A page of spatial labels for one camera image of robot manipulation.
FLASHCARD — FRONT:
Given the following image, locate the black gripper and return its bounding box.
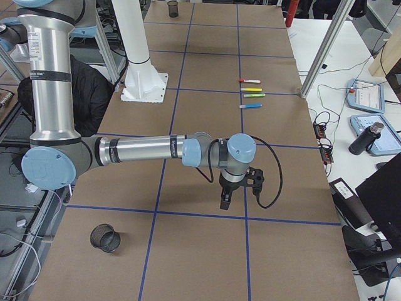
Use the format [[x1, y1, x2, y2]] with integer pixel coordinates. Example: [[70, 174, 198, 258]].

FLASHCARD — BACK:
[[219, 171, 247, 210]]

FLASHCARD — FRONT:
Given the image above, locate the blue marker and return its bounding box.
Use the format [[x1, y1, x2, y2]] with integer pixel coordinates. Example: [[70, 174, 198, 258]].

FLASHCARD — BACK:
[[239, 103, 263, 109]]

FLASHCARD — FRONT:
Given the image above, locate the red white marker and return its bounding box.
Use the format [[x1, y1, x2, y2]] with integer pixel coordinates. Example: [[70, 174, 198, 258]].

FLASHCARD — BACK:
[[239, 78, 261, 84]]

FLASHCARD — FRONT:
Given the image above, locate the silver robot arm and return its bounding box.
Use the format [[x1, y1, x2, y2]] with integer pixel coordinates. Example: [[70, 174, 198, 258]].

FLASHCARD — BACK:
[[17, 1, 264, 209]]

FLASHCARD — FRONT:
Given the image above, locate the green highlighter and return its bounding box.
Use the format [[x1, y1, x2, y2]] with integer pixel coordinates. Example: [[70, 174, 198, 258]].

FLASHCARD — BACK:
[[242, 93, 266, 98]]

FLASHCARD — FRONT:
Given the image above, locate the yellow highlighter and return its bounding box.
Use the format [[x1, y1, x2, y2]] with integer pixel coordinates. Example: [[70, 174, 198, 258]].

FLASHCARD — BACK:
[[240, 88, 263, 92]]

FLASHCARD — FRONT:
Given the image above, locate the orange circuit board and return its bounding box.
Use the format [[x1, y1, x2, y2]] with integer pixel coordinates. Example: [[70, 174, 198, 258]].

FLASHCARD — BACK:
[[313, 122, 334, 165]]

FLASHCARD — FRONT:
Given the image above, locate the near black mesh pen cup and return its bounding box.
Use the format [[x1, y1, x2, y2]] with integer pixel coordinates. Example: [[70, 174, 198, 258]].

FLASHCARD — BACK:
[[90, 223, 121, 253]]

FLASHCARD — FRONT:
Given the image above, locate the black mesh pen cup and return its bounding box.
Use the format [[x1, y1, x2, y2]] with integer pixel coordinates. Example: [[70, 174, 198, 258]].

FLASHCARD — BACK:
[[90, 223, 121, 253], [167, 0, 179, 18]]

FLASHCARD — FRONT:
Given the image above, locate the black monitor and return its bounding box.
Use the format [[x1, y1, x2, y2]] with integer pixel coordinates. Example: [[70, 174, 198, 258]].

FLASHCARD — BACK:
[[356, 154, 400, 247]]

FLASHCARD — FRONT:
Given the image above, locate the black water bottle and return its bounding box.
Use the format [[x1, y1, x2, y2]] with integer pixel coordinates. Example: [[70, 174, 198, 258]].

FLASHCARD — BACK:
[[348, 122, 385, 155]]

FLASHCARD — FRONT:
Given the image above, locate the lower blue teach pendant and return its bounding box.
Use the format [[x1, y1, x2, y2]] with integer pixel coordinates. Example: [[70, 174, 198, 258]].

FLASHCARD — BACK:
[[348, 114, 400, 156]]

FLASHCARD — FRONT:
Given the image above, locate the blue teach pendant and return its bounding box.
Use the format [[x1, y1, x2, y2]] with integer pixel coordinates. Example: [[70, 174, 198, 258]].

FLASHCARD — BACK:
[[348, 114, 400, 156], [346, 78, 385, 113]]

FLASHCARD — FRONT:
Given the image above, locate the upper blue teach pendant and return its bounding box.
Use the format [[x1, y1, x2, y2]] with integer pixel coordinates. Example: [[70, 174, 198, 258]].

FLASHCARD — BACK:
[[346, 78, 385, 113]]

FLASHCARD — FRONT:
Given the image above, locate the far black mesh pen cup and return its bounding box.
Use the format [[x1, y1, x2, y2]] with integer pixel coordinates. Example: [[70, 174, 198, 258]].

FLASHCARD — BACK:
[[167, 0, 179, 18]]

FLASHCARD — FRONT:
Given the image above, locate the red cylinder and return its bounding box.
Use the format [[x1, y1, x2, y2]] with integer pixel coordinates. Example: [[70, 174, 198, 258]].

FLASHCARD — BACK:
[[285, 0, 299, 28]]

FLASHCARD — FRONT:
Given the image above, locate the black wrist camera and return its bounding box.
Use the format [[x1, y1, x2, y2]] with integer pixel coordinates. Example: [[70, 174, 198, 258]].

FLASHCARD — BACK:
[[246, 167, 264, 196]]

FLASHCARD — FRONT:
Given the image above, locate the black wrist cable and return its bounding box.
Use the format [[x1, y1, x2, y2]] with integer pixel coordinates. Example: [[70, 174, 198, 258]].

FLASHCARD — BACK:
[[195, 135, 284, 209]]

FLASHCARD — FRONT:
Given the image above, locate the white pedestal column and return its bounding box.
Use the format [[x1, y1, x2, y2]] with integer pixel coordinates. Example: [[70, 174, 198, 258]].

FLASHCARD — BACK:
[[112, 0, 169, 103]]

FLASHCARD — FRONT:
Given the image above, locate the aluminium frame post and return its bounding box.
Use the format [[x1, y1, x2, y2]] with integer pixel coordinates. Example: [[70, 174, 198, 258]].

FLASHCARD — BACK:
[[299, 0, 354, 98]]

